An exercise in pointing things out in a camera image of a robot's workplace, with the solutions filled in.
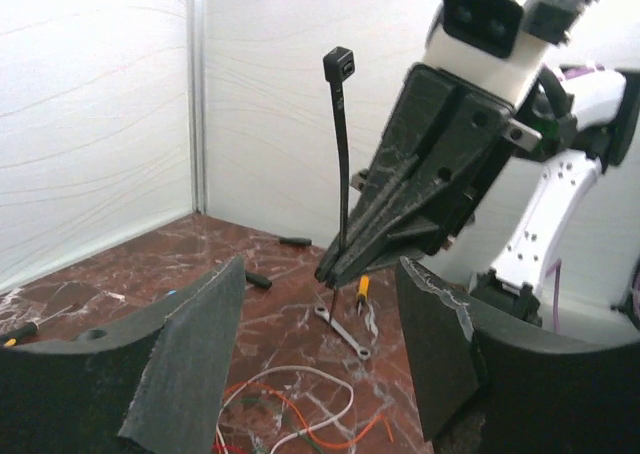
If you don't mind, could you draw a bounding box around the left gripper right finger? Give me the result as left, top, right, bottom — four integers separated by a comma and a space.
395, 258, 639, 453

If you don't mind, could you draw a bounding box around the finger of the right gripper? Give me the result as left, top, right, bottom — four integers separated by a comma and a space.
329, 88, 505, 288
315, 64, 460, 282

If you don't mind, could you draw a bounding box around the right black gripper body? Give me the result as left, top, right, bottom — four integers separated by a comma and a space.
349, 66, 544, 260

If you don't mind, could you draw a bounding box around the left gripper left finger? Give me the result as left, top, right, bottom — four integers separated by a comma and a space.
1, 257, 246, 453

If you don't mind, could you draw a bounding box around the black zip tie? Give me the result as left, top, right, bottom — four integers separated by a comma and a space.
322, 46, 356, 325

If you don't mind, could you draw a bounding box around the red wire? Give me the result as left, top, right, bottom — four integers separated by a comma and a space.
212, 423, 241, 454

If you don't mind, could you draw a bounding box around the orange wire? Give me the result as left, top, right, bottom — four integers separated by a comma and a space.
219, 381, 396, 453

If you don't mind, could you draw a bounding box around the white wire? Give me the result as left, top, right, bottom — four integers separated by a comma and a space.
217, 365, 356, 454

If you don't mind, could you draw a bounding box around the green wire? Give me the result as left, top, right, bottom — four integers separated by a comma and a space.
219, 396, 331, 454

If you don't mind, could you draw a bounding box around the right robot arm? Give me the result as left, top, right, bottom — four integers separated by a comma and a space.
315, 65, 639, 324

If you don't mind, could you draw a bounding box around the silver wrench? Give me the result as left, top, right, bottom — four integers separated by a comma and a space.
314, 306, 371, 361

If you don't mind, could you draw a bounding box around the yellow black screwdriver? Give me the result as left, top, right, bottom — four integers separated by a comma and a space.
1, 302, 80, 348

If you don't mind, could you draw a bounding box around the black screwdriver far right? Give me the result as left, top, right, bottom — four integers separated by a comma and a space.
278, 237, 312, 247

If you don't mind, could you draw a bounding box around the orange handle tool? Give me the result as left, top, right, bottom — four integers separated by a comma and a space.
356, 275, 379, 337

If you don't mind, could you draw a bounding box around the black handle screwdriver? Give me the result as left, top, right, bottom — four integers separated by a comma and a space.
245, 271, 272, 290

